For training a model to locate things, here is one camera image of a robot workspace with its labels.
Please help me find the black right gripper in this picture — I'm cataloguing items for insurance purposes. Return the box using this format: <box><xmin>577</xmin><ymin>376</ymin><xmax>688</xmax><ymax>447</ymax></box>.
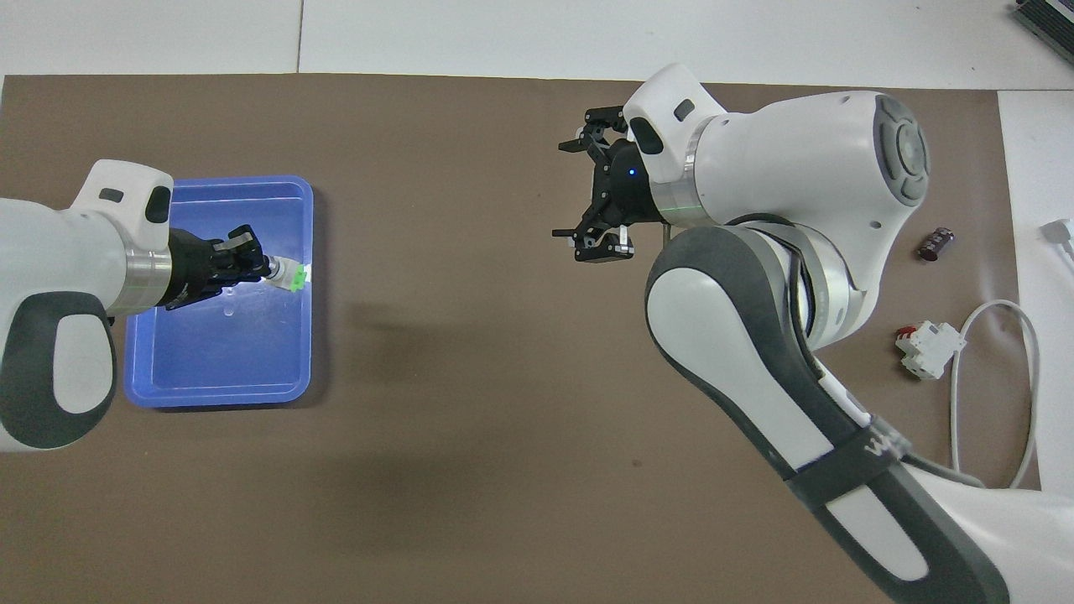
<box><xmin>551</xmin><ymin>107</ymin><xmax>665</xmax><ymax>263</ymax></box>

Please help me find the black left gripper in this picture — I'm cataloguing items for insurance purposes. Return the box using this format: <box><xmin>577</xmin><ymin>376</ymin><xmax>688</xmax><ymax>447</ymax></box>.
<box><xmin>164</xmin><ymin>224</ymin><xmax>274</xmax><ymax>310</ymax></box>

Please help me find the green white knob switch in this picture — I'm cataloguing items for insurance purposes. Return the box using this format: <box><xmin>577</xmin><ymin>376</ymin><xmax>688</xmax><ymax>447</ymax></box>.
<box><xmin>266</xmin><ymin>259</ymin><xmax>312</xmax><ymax>295</ymax></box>

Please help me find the blue plastic tray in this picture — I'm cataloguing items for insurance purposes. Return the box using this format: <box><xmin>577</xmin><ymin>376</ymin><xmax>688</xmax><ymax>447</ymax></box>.
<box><xmin>123</xmin><ymin>174</ymin><xmax>316</xmax><ymax>410</ymax></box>

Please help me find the brown table mat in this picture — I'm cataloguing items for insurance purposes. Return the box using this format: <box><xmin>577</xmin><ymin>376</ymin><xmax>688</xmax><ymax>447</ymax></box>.
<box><xmin>0</xmin><ymin>73</ymin><xmax>1051</xmax><ymax>604</ymax></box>

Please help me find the small dark brown terminal block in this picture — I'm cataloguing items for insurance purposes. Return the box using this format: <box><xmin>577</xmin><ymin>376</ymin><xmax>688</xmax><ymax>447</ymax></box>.
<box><xmin>916</xmin><ymin>226</ymin><xmax>958</xmax><ymax>263</ymax></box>

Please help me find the white red circuit breaker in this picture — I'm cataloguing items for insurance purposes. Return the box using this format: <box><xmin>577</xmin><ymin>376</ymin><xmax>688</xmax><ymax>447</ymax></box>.
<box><xmin>893</xmin><ymin>320</ymin><xmax>968</xmax><ymax>382</ymax></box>

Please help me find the dark green electronic device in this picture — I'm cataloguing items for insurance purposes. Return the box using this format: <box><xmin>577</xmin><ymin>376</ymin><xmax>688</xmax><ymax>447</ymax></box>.
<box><xmin>1010</xmin><ymin>0</ymin><xmax>1074</xmax><ymax>42</ymax></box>

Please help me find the white power cable with plug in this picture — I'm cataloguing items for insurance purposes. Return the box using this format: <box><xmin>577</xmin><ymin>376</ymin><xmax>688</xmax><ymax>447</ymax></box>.
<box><xmin>950</xmin><ymin>217</ymin><xmax>1074</xmax><ymax>492</ymax></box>

